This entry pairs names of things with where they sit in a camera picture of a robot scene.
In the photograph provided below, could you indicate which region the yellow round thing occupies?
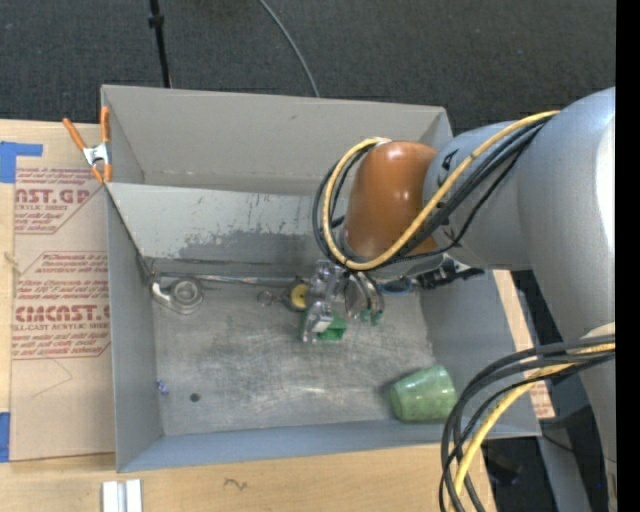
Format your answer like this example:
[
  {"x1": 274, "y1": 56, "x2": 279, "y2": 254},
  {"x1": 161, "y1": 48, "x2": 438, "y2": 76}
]
[{"x1": 288, "y1": 281, "x2": 312, "y2": 313}]

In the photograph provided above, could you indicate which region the green cup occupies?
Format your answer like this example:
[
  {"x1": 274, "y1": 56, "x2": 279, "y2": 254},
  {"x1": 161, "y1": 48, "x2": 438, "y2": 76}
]
[{"x1": 388, "y1": 363, "x2": 459, "y2": 424}]

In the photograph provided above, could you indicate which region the clear glass jar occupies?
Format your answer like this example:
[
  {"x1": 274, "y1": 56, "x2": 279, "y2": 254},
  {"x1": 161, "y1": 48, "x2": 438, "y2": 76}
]
[{"x1": 151, "y1": 277, "x2": 206, "y2": 316}]

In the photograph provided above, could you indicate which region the black cylinder on white bracket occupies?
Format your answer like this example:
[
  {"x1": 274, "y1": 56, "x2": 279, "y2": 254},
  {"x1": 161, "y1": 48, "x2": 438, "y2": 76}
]
[{"x1": 380, "y1": 263, "x2": 485, "y2": 294}]

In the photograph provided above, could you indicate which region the grey metal bin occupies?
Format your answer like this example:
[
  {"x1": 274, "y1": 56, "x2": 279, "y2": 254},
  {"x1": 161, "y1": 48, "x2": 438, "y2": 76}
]
[{"x1": 99, "y1": 83, "x2": 544, "y2": 474}]

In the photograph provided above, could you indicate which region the brown cardboard board red print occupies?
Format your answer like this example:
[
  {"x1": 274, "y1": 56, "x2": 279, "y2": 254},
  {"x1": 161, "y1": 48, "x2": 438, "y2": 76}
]
[{"x1": 0, "y1": 118, "x2": 557, "y2": 462}]

